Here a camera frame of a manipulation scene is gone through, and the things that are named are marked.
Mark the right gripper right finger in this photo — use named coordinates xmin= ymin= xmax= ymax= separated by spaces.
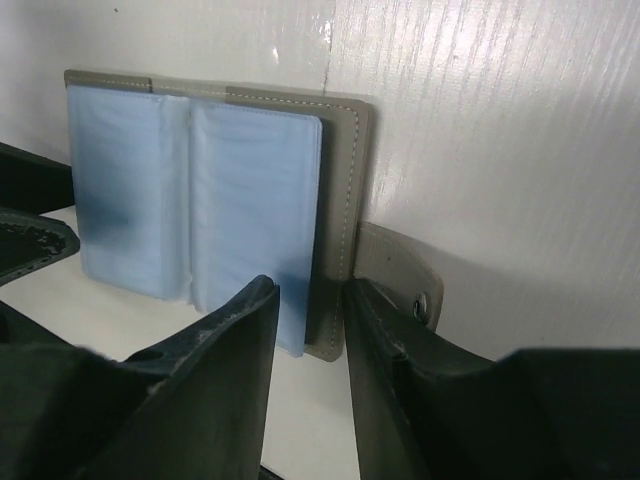
xmin=343 ymin=279 xmax=639 ymax=479

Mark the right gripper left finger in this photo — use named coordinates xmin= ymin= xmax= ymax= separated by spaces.
xmin=1 ymin=276 xmax=279 ymax=479

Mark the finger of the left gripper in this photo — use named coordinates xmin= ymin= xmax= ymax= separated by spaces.
xmin=0 ymin=143 xmax=74 ymax=211
xmin=1 ymin=208 xmax=80 ymax=286

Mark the grey leather card holder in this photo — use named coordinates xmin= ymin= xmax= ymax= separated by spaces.
xmin=64 ymin=70 xmax=444 ymax=361

